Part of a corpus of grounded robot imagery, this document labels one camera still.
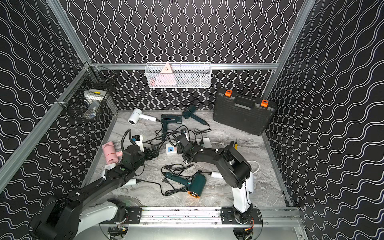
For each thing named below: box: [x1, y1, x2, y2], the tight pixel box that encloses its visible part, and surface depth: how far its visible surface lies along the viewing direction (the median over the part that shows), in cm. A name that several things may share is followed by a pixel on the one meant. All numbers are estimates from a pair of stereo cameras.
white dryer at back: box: [128, 108, 160, 125], surface depth 115 cm
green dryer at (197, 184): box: [161, 171, 207, 199], surface depth 83 cm
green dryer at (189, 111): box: [181, 105, 209, 126], surface depth 116 cm
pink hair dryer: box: [102, 141, 123, 164], surface depth 94 cm
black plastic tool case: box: [212, 89, 278, 136], surface depth 95 cm
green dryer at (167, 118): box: [161, 114, 183, 141], surface depth 112 cm
